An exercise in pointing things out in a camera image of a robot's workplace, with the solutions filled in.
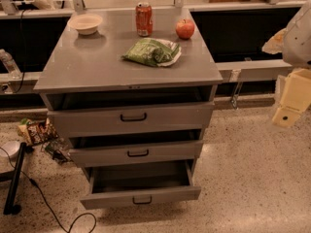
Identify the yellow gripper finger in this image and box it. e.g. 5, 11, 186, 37
272, 107, 301, 128

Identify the grey bottom drawer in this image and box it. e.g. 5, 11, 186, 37
81, 159, 201, 210

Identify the grey drawer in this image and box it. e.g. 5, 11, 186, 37
69, 140, 203, 167
48, 102, 214, 138
81, 159, 201, 210

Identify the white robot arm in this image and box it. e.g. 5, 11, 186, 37
261, 0, 311, 128

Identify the grey middle drawer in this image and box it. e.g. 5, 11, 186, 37
69, 140, 203, 167

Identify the grey top drawer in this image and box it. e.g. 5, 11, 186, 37
48, 102, 214, 138

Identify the grey drawer cabinet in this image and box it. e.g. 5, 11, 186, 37
33, 7, 225, 182

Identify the red apple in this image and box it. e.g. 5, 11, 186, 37
175, 19, 195, 40

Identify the green chip bag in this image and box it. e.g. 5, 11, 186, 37
122, 38, 182, 67

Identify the orange soda can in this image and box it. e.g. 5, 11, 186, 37
135, 2, 153, 37

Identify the white bowl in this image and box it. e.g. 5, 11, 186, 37
67, 14, 102, 35

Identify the dark green wrapper on floor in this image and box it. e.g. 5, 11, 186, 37
44, 138, 70, 164

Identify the brown snack bag on floor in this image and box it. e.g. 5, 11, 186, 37
17, 118, 58, 146

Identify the clear plastic bottle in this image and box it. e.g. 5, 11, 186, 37
0, 49, 22, 80

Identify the white round floor base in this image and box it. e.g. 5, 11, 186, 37
0, 141, 20, 159

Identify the black stand leg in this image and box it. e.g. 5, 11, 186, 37
0, 143, 26, 215

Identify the black floor cable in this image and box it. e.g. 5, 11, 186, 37
0, 146, 98, 233

